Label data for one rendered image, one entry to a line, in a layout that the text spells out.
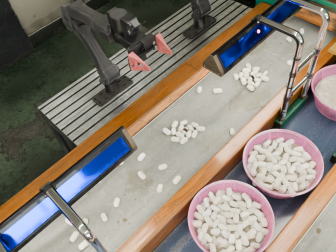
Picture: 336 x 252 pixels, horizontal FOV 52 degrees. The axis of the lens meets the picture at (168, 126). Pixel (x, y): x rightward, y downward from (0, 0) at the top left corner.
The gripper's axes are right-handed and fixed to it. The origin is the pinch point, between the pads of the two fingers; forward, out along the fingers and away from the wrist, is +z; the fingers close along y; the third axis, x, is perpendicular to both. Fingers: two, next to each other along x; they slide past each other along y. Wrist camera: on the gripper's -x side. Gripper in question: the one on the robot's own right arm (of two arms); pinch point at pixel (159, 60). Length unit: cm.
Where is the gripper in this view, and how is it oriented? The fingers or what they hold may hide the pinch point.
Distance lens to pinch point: 112.0
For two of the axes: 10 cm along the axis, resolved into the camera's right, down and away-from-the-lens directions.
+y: 7.1, -6.0, 3.7
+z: 7.0, 5.2, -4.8
